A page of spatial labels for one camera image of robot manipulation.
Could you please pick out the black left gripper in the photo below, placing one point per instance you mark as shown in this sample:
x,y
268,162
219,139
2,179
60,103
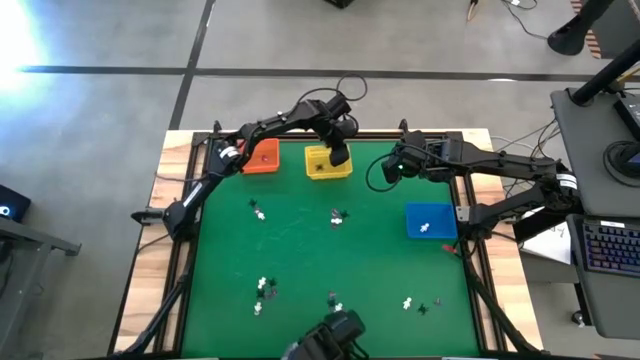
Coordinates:
x,y
340,155

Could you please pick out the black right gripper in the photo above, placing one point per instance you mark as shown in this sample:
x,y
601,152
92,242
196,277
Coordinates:
x,y
407,160

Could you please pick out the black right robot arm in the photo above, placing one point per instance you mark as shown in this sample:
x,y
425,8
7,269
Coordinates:
x,y
500,161

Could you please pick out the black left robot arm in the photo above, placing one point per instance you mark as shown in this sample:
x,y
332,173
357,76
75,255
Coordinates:
x,y
280,122

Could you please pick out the yellow plastic basket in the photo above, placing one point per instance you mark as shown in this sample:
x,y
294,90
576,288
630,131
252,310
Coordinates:
x,y
312,152

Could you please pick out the blue plastic basket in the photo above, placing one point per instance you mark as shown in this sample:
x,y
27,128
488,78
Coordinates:
x,y
440,215

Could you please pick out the orange plastic basket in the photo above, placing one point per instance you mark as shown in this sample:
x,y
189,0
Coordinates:
x,y
270,167

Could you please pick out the green table mat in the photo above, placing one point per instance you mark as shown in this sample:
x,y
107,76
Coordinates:
x,y
310,260

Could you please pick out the black desk support beam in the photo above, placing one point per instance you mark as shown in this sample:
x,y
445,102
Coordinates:
x,y
532,227

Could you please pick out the black floor object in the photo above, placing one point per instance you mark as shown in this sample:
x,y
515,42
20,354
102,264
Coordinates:
x,y
340,3

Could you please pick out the wood-coloured tool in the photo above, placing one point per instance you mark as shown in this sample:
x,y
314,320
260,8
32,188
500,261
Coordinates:
x,y
472,10

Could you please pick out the white paper sheet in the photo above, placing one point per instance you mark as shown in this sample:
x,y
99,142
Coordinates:
x,y
550,245

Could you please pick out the black stand base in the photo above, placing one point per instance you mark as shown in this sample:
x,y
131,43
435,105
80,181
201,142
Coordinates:
x,y
570,37

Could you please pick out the black slanted pole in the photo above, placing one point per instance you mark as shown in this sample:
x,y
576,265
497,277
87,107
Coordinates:
x,y
605,75

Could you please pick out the black box device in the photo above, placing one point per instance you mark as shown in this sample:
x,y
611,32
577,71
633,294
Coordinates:
x,y
630,112

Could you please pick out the black caster wheel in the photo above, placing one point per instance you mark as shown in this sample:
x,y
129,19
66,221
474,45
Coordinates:
x,y
578,318

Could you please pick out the dark box with striped edge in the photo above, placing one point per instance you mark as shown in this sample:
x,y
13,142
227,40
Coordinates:
x,y
620,30

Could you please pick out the black device with light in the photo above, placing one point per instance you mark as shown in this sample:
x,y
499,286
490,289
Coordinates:
x,y
17,200

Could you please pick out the grey side desk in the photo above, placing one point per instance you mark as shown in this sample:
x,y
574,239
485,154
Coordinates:
x,y
20,300

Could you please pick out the black frame bracket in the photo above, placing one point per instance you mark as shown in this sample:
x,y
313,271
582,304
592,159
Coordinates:
x,y
403,126
217,127

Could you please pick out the black aluminium table frame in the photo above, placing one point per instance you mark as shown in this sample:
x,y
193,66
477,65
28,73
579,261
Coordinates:
x,y
375,135

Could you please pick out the grey metal base bracket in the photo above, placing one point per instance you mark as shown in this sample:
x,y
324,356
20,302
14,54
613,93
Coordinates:
x,y
462,214

